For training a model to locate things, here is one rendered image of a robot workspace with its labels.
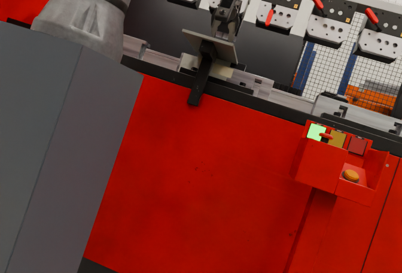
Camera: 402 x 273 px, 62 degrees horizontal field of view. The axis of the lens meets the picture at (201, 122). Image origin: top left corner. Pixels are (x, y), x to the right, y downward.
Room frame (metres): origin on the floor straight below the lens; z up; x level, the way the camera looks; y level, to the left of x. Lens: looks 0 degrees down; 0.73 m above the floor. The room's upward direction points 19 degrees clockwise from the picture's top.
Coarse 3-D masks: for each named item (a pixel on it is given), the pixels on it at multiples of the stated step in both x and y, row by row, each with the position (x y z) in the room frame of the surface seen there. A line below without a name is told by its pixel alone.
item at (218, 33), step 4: (240, 20) 1.36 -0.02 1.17; (220, 24) 1.37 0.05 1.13; (224, 24) 1.37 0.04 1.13; (228, 24) 1.37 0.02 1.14; (240, 24) 1.36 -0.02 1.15; (220, 28) 1.37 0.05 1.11; (224, 28) 1.37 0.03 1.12; (228, 28) 1.37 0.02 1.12; (216, 32) 1.38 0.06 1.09; (220, 32) 1.38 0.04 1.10; (224, 32) 1.37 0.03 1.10; (228, 32) 1.37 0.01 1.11; (236, 32) 1.36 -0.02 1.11; (216, 36) 1.38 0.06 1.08; (220, 36) 1.38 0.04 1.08; (224, 36) 1.38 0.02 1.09; (228, 36) 1.38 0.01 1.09; (236, 36) 1.36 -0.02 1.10
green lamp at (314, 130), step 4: (312, 124) 1.04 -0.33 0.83; (312, 128) 1.03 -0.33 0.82; (316, 128) 1.03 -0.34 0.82; (320, 128) 1.03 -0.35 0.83; (324, 128) 1.03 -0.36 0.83; (308, 132) 1.04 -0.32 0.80; (312, 132) 1.03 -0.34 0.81; (316, 132) 1.03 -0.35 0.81; (320, 132) 1.03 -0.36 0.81; (308, 136) 1.04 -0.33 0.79; (312, 136) 1.03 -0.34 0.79; (316, 136) 1.03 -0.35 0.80; (320, 136) 1.03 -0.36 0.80
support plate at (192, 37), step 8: (184, 32) 1.12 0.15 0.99; (192, 32) 1.11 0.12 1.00; (192, 40) 1.19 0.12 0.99; (200, 40) 1.15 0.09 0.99; (208, 40) 1.12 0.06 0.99; (216, 40) 1.10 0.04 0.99; (216, 48) 1.20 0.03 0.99; (224, 48) 1.16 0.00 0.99; (232, 48) 1.12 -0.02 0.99; (224, 56) 1.28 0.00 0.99; (232, 56) 1.23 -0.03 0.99
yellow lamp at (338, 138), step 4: (332, 132) 1.02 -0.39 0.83; (336, 132) 1.02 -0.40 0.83; (336, 136) 1.02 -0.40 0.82; (340, 136) 1.02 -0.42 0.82; (344, 136) 1.02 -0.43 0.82; (332, 140) 1.02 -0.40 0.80; (336, 140) 1.02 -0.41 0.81; (340, 140) 1.02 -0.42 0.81; (344, 140) 1.02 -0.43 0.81; (332, 144) 1.02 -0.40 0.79; (336, 144) 1.02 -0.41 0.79; (340, 144) 1.02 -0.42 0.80
